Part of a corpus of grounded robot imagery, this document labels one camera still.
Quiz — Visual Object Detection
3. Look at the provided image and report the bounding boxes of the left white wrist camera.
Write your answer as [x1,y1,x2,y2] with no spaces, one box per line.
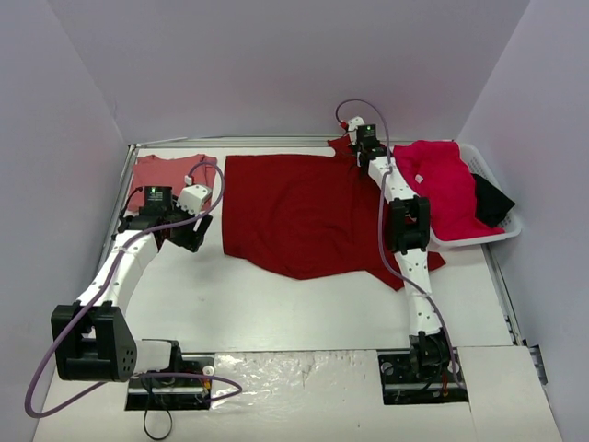
[176,175,212,215]

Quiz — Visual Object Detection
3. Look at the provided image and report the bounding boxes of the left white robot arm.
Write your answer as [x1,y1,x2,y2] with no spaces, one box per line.
[51,184,213,385]

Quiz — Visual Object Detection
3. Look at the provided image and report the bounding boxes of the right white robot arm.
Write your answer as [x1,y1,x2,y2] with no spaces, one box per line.
[345,117,450,380]

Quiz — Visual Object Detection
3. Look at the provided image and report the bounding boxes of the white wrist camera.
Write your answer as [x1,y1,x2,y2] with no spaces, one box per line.
[340,116,365,139]
[176,175,212,215]

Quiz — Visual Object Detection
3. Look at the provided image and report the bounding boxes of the white foreground cover board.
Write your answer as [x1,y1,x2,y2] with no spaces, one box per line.
[35,346,560,441]

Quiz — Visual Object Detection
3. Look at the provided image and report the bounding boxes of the white plastic laundry basket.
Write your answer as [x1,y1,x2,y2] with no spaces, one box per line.
[430,143,522,250]

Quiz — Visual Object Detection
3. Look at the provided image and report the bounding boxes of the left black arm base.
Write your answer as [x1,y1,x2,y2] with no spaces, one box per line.
[124,352,214,412]

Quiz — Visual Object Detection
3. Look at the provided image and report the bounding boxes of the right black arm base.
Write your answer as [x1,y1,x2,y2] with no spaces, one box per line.
[376,349,468,406]

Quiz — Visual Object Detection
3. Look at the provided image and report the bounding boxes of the folded salmon pink t-shirt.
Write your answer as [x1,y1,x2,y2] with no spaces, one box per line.
[131,154,217,197]

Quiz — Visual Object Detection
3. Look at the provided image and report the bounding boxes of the bright pink t-shirt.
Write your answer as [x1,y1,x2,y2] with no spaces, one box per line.
[392,140,504,241]

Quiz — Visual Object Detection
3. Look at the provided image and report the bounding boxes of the dark red t-shirt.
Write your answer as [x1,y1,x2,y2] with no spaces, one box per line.
[222,134,447,293]

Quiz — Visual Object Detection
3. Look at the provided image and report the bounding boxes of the thin black cable loop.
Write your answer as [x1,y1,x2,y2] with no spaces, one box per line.
[142,377,174,440]

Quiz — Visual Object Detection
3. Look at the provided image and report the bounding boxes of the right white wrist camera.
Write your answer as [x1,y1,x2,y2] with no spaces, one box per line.
[340,116,365,139]

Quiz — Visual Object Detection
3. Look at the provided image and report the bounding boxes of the black garment in basket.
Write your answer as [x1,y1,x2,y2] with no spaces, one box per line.
[472,173,516,227]

